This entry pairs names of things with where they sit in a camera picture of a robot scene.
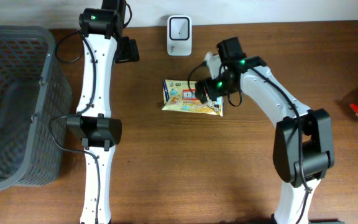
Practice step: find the yellow wet wipes pack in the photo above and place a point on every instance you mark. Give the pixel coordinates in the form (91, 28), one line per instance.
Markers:
(178, 97)

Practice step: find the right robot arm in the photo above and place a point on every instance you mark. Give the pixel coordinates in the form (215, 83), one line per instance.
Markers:
(303, 149)

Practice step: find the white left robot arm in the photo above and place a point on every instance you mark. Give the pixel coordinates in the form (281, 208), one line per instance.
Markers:
(104, 45)

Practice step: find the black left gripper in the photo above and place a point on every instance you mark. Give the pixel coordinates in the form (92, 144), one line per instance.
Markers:
(130, 53)

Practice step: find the white barcode scanner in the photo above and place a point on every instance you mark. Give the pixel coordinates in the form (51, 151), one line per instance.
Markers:
(179, 35)

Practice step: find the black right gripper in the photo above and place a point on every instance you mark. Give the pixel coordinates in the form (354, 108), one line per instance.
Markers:
(214, 91)

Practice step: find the grey plastic basket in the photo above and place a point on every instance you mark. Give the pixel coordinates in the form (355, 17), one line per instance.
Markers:
(34, 94)

